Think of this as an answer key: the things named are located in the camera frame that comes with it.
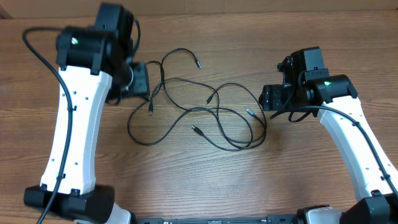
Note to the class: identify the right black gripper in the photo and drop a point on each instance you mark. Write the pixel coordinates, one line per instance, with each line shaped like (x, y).
(272, 100)

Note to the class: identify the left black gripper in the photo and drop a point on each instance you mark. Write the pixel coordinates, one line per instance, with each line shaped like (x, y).
(142, 88)

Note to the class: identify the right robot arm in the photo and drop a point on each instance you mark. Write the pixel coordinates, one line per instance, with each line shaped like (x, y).
(308, 87)

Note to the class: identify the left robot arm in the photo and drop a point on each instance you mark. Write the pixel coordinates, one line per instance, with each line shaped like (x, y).
(94, 65)

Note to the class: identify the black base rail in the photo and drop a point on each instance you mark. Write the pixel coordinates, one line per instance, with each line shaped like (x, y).
(242, 220)

